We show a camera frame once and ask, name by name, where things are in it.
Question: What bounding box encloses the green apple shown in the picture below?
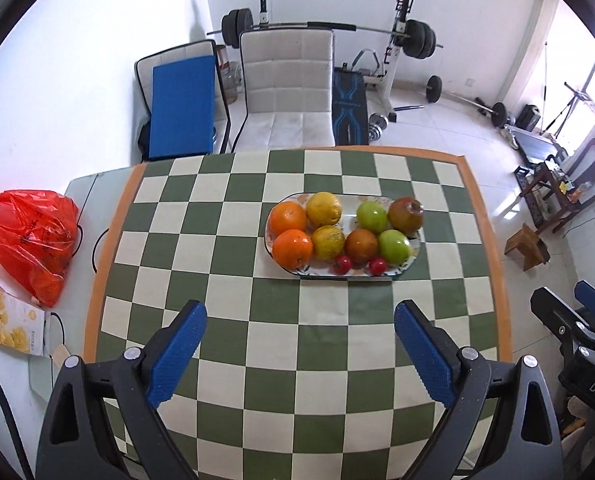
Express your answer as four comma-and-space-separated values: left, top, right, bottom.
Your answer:
378, 230, 411, 266
356, 200, 387, 235

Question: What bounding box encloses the red apple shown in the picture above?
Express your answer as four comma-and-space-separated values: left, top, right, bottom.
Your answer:
387, 197, 424, 236

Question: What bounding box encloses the red cherry tomato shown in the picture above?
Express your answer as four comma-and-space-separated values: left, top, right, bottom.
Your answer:
368, 257, 389, 276
332, 255, 353, 275

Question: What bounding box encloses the dark orange fruit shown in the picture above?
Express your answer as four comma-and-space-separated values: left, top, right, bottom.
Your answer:
344, 229, 379, 266

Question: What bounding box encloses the large yellow lemon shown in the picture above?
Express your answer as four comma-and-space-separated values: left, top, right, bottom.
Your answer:
305, 192, 342, 229

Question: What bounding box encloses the bright orange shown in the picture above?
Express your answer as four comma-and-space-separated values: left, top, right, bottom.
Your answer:
268, 200, 307, 236
272, 229, 313, 271

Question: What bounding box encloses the small wooden stool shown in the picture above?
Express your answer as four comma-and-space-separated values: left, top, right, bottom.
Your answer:
503, 223, 550, 272

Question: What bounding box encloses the dark wooden shelf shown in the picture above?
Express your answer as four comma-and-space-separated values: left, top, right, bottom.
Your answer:
514, 139, 595, 234

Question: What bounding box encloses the yellow snack box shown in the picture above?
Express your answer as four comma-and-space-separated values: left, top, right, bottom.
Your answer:
0, 287, 46, 356

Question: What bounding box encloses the green white checkered tablecloth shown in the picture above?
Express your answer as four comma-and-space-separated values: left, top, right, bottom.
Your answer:
84, 148, 511, 479

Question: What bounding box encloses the red plastic bag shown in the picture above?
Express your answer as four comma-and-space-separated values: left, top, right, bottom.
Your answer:
0, 190, 78, 308

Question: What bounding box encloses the floral oval ceramic plate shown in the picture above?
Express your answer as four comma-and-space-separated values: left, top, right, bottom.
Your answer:
263, 192, 421, 280

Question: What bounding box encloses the barbell on floor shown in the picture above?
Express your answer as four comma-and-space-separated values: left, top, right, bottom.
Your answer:
425, 75, 509, 128

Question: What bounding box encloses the black blue weight bench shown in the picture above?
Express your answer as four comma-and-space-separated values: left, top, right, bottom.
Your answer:
332, 67, 369, 145

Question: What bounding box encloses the white weight rack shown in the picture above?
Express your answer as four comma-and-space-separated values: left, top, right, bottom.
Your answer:
353, 0, 427, 122

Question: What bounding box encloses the white padded chair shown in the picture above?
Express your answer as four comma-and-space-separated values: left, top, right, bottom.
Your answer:
234, 27, 335, 152

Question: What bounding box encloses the barbell on rack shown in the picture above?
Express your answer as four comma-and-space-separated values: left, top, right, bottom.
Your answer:
208, 8, 444, 60

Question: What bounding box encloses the black cable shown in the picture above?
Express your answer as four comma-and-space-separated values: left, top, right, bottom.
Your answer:
0, 343, 35, 480

